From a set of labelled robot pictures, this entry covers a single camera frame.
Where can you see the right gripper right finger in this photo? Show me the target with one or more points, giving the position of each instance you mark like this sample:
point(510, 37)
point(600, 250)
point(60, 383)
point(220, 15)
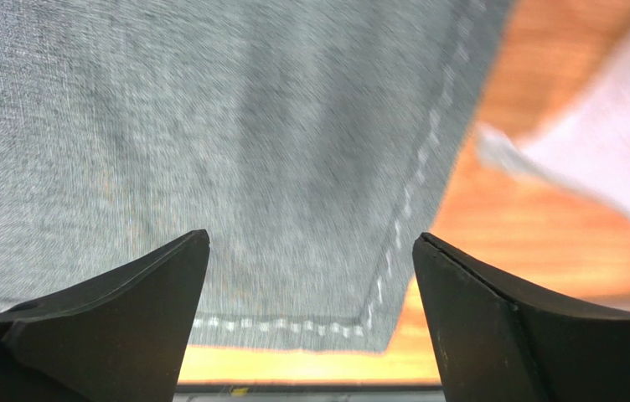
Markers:
point(498, 337)

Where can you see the teal hanging garment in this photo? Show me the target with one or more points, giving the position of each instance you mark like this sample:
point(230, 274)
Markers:
point(586, 148)

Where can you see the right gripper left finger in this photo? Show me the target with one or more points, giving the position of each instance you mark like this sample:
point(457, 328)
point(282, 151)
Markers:
point(119, 336)

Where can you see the grey stitched cloth napkin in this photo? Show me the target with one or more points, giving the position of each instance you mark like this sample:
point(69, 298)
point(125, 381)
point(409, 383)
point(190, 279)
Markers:
point(313, 140)

